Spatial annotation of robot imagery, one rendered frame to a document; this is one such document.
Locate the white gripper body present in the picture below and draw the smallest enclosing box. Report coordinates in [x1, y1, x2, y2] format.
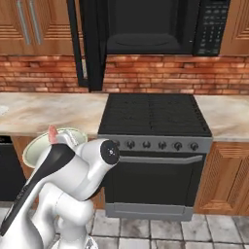
[56, 130, 80, 148]

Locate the pink raw steak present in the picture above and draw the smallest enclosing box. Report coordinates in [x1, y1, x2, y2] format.
[48, 124, 59, 145]

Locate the pale green bowl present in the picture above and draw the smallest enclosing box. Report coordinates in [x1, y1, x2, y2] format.
[21, 126, 89, 170]

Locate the small white plate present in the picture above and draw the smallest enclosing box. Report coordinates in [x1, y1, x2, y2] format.
[0, 104, 10, 117]

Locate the black oven door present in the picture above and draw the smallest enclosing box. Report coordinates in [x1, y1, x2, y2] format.
[104, 151, 207, 208]

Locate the black microwave door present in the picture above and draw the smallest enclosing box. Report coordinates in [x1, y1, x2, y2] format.
[66, 0, 108, 92]

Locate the black microwave oven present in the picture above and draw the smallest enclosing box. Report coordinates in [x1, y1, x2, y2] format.
[79, 0, 232, 57]

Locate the wooden base cupboard door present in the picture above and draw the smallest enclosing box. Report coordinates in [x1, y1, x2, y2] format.
[194, 140, 249, 217]

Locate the black dishwasher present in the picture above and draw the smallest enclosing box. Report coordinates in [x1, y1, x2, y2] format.
[0, 134, 27, 202]

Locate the black and grey stove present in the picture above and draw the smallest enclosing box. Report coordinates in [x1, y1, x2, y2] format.
[96, 92, 214, 223]

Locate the grey oven drawer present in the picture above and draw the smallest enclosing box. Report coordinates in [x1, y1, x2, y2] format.
[105, 201, 195, 223]

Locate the grey oven door handle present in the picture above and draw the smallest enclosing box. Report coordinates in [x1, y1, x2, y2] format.
[118, 155, 204, 165]

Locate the wooden wall cupboard door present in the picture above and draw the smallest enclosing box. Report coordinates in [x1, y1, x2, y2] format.
[0, 0, 28, 56]
[25, 0, 76, 56]
[220, 0, 249, 56]

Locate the grey cupboard door handle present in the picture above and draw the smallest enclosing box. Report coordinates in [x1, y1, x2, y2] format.
[16, 0, 32, 46]
[27, 0, 44, 46]

